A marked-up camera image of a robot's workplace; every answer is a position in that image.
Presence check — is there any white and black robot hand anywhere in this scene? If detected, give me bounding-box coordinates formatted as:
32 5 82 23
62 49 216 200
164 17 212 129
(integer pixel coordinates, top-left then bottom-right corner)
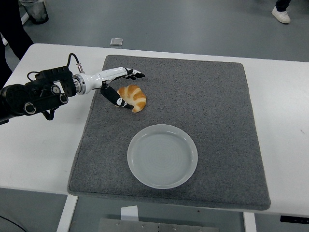
83 67 146 111

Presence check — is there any golden croissant bread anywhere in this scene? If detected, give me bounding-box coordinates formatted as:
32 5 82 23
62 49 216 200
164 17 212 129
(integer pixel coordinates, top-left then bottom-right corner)
117 84 147 113

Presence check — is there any pale grey round plate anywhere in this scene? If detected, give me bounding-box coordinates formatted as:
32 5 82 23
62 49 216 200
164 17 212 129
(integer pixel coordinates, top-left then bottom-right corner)
127 124 198 190

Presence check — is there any dark mesh waste bin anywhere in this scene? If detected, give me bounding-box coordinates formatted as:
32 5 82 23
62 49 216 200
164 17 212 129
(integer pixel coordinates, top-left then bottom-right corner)
19 0 49 25

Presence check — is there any grey felt mat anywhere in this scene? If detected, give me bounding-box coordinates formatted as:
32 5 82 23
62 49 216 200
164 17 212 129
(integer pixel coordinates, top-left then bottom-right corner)
67 54 271 210

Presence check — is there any person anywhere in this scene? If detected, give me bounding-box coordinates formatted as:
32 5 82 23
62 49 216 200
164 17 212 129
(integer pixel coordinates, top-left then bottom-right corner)
0 0 34 89

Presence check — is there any white table leg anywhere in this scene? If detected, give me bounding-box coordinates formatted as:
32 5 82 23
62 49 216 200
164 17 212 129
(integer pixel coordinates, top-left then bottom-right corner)
243 212 257 232
56 194 79 232

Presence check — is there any person's foot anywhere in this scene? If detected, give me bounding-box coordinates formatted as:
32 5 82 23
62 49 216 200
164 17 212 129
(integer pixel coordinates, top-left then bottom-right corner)
271 0 292 24

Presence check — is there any black table control panel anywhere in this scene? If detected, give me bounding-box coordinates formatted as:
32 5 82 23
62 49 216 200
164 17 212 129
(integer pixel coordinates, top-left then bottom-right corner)
280 215 309 223

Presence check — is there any thin black floor cable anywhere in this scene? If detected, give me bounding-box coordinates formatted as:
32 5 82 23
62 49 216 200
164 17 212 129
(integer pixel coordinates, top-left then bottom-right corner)
0 214 25 232

